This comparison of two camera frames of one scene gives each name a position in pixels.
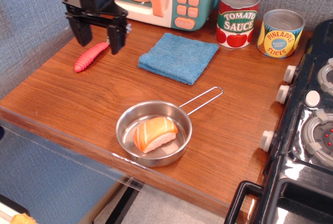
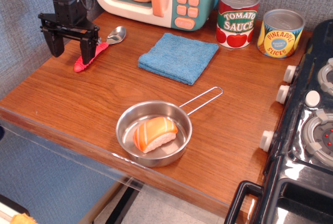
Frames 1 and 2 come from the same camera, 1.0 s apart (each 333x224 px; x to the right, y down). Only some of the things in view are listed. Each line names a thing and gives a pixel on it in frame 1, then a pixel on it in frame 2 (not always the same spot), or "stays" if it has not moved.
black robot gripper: [97, 2] to [69, 18]
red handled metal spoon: [88, 55] stays
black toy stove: [298, 184] stays
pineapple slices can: [280, 33] stays
